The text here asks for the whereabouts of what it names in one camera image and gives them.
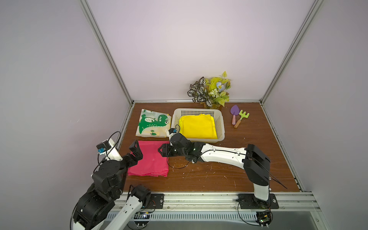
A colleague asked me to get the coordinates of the green toy rake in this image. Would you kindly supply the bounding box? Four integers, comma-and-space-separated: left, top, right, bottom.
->
234, 110, 250, 128

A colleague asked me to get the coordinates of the aluminium front rail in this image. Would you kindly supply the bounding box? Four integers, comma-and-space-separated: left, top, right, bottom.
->
149, 192, 320, 211

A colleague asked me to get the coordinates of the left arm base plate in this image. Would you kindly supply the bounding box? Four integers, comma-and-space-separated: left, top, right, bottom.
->
142, 193, 164, 210

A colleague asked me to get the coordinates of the circuit board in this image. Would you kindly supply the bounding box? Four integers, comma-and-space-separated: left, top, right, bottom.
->
133, 212, 151, 230
256, 210, 273, 228

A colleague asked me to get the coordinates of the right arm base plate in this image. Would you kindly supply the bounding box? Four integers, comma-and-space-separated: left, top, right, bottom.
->
236, 193, 279, 209

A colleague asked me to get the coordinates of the green dinosaur folded raincoat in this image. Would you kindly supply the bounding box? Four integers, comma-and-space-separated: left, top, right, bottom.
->
136, 109, 172, 138

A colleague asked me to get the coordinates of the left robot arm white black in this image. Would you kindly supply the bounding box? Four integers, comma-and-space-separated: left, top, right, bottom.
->
70, 140, 151, 230

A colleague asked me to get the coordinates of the right base black cable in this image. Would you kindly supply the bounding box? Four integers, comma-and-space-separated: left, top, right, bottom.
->
237, 201, 261, 227

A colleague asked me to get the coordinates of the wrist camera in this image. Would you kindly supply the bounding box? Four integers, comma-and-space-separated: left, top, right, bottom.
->
96, 138, 122, 161
167, 128, 179, 138

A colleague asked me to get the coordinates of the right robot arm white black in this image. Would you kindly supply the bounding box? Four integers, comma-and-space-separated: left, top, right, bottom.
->
158, 133, 271, 202

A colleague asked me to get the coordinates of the plain yellow raincoat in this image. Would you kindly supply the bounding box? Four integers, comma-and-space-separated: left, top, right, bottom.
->
179, 114, 218, 139

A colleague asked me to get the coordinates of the artificial potted plant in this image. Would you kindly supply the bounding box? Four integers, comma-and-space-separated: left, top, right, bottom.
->
187, 71, 231, 109

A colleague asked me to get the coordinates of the purple toy trowel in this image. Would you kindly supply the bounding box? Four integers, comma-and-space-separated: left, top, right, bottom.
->
230, 105, 240, 126

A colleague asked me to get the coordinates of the right circuit board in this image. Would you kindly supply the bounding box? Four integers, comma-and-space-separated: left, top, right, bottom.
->
256, 210, 273, 228

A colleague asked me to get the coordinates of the pink raincoat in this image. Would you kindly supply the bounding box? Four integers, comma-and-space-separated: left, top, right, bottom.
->
128, 140, 169, 177

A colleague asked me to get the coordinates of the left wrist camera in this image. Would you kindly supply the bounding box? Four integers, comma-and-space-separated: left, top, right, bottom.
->
96, 138, 122, 161

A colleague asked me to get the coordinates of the left circuit board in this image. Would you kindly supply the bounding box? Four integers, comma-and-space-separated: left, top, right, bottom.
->
133, 212, 151, 230

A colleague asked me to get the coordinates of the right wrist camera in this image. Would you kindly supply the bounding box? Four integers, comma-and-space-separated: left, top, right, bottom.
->
167, 128, 179, 138

